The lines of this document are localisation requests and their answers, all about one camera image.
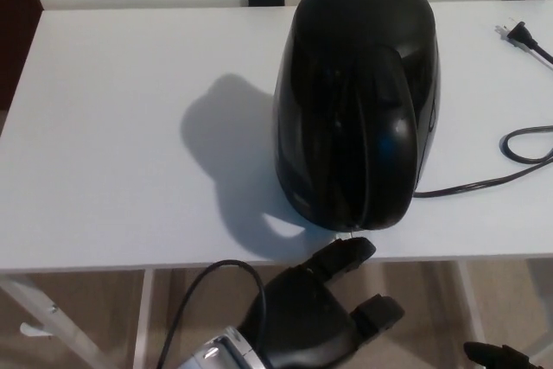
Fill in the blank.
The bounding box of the white table leg hook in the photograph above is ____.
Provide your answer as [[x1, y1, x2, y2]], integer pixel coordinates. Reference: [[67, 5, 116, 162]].
[[18, 321, 54, 338]]

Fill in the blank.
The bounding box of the black kettle power cord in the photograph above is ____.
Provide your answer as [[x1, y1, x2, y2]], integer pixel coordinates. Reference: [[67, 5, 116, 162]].
[[412, 22, 553, 200]]

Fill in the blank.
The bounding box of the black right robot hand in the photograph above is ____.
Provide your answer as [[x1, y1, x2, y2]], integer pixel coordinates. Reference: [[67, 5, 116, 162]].
[[464, 340, 546, 369]]

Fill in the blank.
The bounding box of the black electric kettle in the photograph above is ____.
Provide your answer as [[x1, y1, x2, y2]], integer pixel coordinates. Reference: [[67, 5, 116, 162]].
[[271, 0, 442, 232]]

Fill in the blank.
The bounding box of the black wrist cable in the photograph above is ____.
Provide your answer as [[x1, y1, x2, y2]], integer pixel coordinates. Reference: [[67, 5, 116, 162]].
[[155, 259, 267, 369]]

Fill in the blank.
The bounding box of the white metal-legged table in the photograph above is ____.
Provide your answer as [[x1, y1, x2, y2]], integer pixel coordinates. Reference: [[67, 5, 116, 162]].
[[0, 0, 553, 369]]

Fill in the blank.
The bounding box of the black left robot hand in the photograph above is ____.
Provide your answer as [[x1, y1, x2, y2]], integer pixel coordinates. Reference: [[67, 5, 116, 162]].
[[235, 237, 406, 369]]

